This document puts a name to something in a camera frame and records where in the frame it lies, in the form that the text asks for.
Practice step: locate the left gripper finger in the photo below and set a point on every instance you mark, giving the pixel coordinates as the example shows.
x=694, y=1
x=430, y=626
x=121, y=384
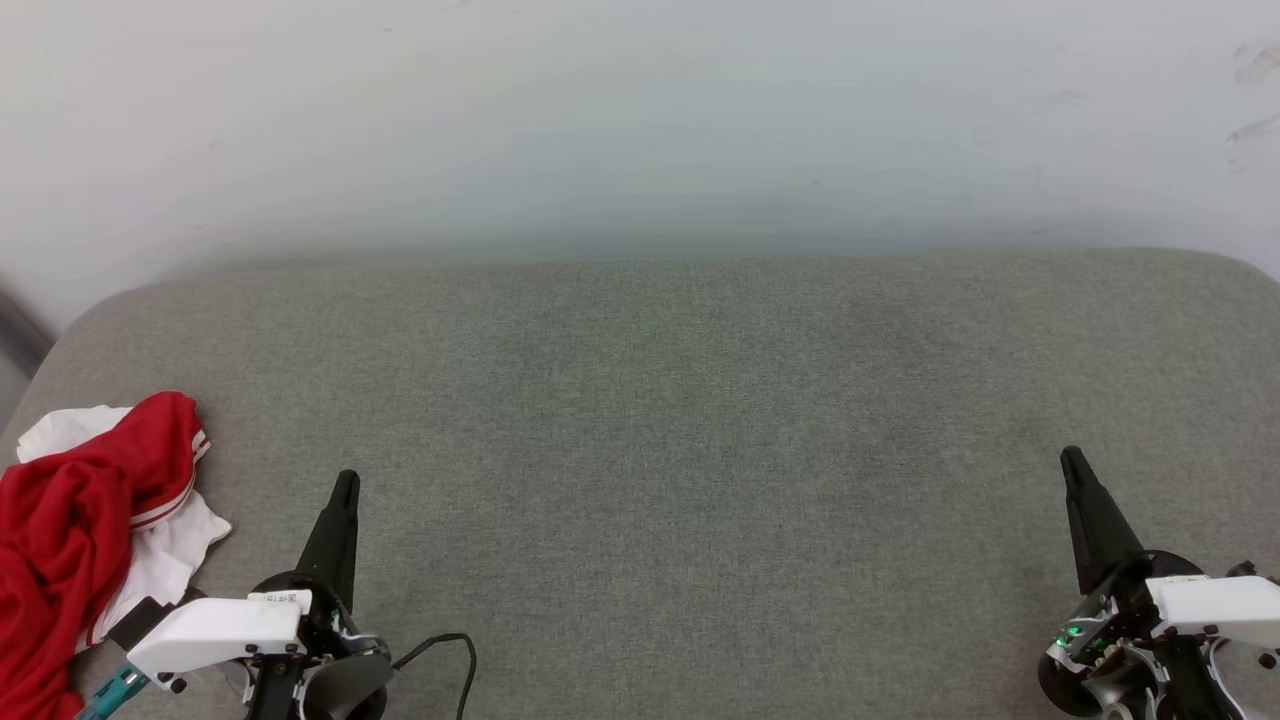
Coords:
x=335, y=540

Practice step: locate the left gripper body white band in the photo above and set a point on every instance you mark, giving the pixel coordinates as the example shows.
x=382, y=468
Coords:
x=225, y=630

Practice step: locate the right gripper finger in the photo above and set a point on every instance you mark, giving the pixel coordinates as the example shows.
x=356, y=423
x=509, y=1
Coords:
x=1095, y=520

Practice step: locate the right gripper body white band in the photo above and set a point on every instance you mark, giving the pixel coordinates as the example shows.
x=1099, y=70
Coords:
x=1210, y=605

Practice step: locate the red and white garment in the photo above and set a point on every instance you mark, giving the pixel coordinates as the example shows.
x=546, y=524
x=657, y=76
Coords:
x=60, y=540

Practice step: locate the grey fabric sofa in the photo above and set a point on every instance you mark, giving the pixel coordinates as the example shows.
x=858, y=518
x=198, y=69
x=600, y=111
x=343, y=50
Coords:
x=700, y=450

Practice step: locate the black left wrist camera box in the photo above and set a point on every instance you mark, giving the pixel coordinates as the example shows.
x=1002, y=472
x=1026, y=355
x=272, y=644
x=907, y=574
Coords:
x=140, y=618

